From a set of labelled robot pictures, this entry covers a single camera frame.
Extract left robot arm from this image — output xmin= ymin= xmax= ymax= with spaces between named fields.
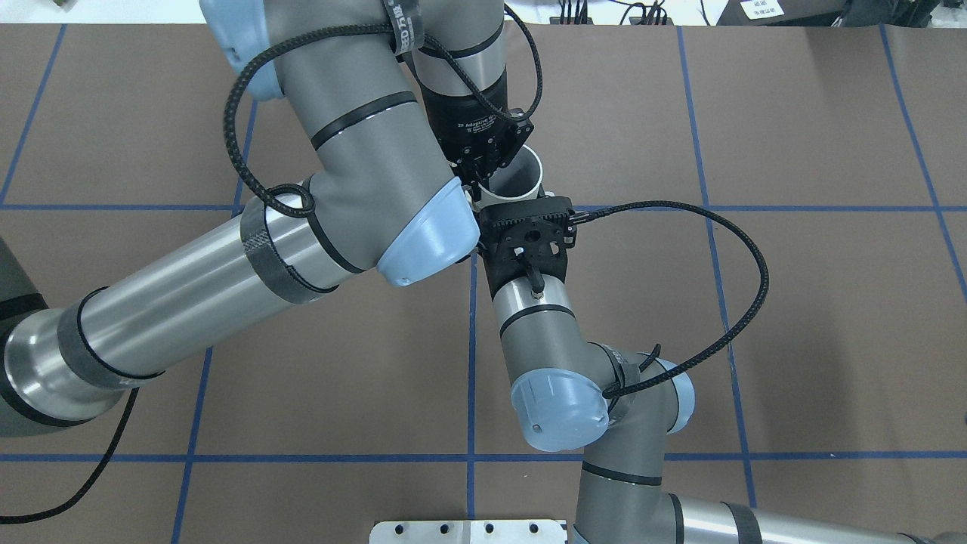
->
xmin=2 ymin=1 xmax=525 ymax=437

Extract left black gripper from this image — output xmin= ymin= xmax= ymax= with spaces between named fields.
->
xmin=420 ymin=84 xmax=534 ymax=186

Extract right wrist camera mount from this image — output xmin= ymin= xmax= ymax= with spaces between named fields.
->
xmin=477 ymin=196 xmax=576 ymax=298

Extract white mug with handle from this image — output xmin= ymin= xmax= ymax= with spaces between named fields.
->
xmin=474 ymin=144 xmax=545 ymax=210

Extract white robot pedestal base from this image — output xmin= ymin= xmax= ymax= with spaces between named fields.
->
xmin=369 ymin=519 xmax=569 ymax=543

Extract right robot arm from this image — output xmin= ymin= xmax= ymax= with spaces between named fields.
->
xmin=493 ymin=276 xmax=965 ymax=543

